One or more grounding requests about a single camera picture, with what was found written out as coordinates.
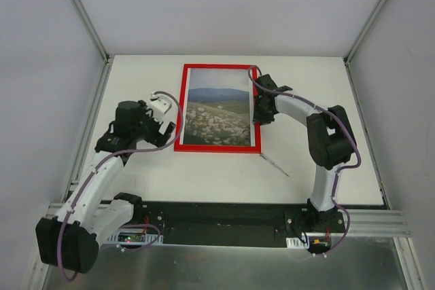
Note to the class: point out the aluminium front rail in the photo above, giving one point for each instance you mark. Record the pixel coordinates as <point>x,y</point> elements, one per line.
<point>378,223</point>

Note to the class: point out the clear tester screwdriver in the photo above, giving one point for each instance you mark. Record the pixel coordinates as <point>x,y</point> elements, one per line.
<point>273,164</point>

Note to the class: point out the left aluminium side rail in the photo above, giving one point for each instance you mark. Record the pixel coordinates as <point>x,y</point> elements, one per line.
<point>74,172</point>

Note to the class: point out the left aluminium post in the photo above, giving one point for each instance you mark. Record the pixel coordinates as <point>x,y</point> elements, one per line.
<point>90,29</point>

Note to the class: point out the shiny metal floor sheet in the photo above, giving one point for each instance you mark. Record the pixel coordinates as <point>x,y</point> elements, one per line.
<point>358,263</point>

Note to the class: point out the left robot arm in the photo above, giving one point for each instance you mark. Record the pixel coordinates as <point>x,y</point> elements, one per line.
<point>72,238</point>

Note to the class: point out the right white cable duct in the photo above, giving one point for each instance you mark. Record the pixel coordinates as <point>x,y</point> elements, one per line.
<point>296,243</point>

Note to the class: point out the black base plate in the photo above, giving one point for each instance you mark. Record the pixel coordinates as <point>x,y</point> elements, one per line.
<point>238,225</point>

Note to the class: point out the right aluminium post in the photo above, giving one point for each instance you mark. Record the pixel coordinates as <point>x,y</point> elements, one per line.
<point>367,26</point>

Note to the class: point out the left white cable duct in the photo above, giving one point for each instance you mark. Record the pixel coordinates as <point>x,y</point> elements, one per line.
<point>134,237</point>

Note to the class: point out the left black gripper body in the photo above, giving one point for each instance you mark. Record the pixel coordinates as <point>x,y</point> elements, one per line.
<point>158,132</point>

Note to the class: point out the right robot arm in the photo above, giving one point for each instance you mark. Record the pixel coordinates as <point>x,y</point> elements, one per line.
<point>331,142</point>

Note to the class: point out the landscape photo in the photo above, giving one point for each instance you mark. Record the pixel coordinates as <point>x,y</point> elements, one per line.
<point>218,103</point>

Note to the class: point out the right aluminium side rail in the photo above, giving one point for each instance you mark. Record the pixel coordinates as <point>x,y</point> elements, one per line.
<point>358,103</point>

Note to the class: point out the aluminium post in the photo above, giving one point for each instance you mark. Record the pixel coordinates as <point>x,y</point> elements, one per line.
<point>90,29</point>
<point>367,26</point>

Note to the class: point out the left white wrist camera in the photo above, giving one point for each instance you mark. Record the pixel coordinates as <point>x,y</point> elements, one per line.
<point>158,107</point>

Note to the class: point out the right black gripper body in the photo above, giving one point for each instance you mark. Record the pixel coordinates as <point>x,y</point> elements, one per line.
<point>259,106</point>

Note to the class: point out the aluminium side rail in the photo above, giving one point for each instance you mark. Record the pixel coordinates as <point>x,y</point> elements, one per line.
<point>358,103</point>
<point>74,172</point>

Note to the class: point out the white cable duct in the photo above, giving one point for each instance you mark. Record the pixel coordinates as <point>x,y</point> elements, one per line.
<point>134,237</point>
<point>296,243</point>

